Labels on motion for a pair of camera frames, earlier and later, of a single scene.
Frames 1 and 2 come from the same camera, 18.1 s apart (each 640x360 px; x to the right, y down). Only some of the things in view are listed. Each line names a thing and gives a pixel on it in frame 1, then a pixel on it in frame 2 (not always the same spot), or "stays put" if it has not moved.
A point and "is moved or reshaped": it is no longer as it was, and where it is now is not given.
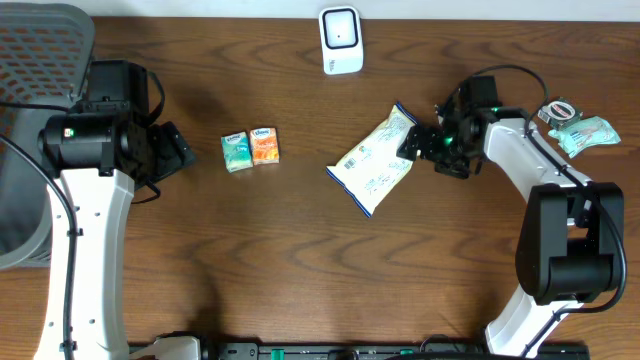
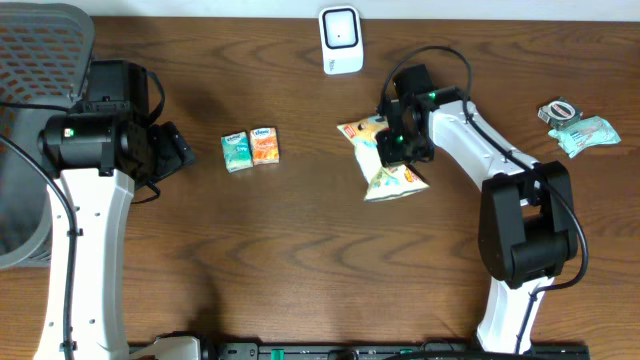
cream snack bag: x=370 y=169 is moved or reshaped
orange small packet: x=265 y=148 stays put
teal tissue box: x=237 y=151 stays put
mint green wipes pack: x=592 y=131 stays put
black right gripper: x=426 y=147 -> x=388 y=154
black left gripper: x=167 y=150 stays put
